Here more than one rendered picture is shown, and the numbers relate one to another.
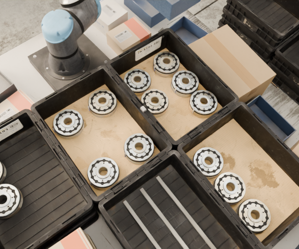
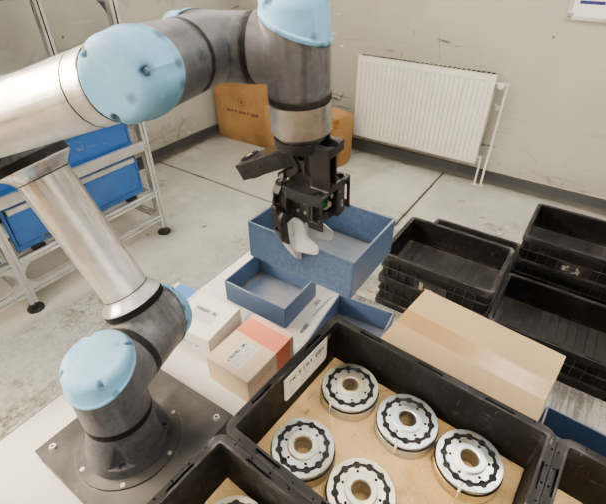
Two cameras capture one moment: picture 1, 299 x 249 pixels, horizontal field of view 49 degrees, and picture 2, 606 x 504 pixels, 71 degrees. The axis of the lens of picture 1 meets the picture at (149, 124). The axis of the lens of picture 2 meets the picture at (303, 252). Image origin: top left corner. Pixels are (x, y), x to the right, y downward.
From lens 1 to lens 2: 51 cm
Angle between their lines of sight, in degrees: 28
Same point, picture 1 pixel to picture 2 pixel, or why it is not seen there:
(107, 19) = (205, 329)
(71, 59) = (138, 434)
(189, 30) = (353, 316)
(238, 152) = not seen: outside the picture
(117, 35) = (229, 355)
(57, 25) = (98, 367)
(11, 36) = (25, 402)
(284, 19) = (473, 271)
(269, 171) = not seen: outside the picture
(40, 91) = not seen: outside the picture
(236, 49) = (467, 328)
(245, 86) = (529, 397)
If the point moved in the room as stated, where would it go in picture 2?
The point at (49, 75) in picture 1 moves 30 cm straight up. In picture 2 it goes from (87, 486) to (17, 378)
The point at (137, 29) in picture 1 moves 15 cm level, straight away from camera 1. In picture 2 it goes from (266, 336) to (255, 293)
